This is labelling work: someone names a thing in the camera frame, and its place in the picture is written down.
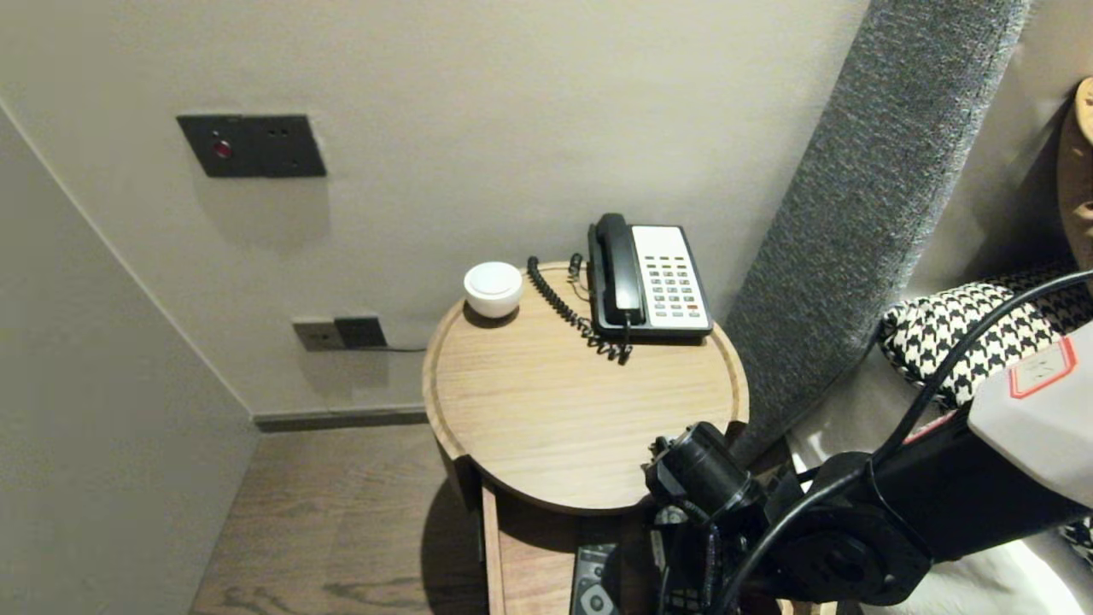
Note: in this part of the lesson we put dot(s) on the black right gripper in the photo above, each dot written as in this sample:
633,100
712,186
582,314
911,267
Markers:
696,572

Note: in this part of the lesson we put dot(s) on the black remote grey navigation pad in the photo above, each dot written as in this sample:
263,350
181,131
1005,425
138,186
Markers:
593,589

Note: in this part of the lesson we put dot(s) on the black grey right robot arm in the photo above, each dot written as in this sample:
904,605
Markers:
939,495

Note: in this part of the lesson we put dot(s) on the round wooden nightstand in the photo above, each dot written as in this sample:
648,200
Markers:
581,401

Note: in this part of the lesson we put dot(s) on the white bed sheet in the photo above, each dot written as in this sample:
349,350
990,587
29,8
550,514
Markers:
982,589

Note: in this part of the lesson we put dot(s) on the black and white telephone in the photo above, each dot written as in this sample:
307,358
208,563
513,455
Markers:
675,282

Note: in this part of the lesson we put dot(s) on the black telephone handset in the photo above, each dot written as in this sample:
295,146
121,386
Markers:
620,265

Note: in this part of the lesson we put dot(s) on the black white houndstooth pillow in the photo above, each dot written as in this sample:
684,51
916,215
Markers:
931,329

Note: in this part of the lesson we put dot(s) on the small white round device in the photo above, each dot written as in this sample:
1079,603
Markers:
493,289

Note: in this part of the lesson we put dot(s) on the grey fabric headboard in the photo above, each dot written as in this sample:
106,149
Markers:
854,213

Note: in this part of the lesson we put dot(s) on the light wooden rounded object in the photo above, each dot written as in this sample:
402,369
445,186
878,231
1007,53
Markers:
1078,171

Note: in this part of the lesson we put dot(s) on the silver wall socket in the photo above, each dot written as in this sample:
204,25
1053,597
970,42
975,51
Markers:
317,335

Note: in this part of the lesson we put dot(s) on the dark wall switch panel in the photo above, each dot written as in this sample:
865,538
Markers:
251,146

